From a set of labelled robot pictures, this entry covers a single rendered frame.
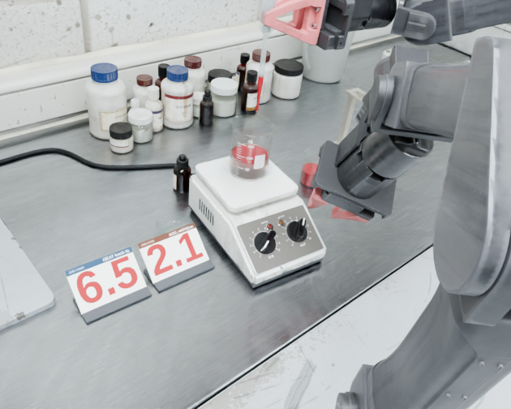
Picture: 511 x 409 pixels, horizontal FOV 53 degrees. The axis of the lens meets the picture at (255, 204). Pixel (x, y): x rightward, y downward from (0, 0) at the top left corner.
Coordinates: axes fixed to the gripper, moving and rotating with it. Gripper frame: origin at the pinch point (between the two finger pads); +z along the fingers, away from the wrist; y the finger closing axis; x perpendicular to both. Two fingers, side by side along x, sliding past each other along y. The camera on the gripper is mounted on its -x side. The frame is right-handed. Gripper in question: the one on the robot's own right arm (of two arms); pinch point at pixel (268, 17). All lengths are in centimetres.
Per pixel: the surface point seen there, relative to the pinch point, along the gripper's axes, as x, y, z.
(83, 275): 29.0, 5.1, 27.3
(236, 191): 23.4, 3.6, 4.2
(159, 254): 29.6, 5.0, 16.8
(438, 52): 27, -33, -82
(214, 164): 23.4, -3.7, 3.9
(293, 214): 26.0, 9.0, -2.6
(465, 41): 28, -39, -101
